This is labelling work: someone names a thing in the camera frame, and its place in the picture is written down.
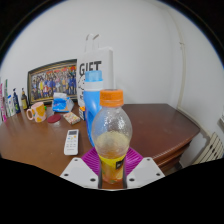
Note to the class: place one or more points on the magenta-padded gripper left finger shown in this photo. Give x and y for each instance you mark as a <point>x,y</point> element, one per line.
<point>80,171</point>

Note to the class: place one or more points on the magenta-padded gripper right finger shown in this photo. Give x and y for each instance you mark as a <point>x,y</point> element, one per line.
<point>144,171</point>

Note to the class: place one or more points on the orange-capped clear drink bottle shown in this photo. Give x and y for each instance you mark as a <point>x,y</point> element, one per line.
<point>111,133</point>

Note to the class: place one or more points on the white remote control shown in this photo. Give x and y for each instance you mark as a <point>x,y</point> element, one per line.
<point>71,142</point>

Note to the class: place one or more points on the small floral patterned packet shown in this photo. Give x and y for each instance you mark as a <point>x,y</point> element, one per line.
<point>71,118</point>

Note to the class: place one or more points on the flat round red coaster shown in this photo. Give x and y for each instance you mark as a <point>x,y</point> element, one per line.
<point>54,118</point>

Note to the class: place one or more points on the blue detergent bottle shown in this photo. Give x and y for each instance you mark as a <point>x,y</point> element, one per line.
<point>90,106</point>

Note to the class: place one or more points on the blue tissue pack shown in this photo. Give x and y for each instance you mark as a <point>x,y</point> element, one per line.
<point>61,104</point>

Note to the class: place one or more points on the pink patterned mug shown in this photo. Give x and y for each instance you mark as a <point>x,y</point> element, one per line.
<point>39,113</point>

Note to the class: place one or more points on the white radiator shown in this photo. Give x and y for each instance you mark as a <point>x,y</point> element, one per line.
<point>213,150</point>

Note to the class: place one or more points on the dark blue pump bottle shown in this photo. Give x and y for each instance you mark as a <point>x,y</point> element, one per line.
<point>16,104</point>

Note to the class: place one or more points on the framed group picture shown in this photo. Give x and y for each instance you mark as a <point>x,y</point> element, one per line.
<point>51,81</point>

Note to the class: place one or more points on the white squeeze tube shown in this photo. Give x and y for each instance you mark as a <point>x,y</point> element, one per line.
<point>10,106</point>

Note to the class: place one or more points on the green and white tube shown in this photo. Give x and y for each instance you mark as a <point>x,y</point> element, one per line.
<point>6,93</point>

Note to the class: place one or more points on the white printed gift bag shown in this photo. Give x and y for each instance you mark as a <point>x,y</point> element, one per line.
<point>95,58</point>

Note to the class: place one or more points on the white wall pipe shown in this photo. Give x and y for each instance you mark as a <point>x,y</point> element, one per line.
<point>182,73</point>

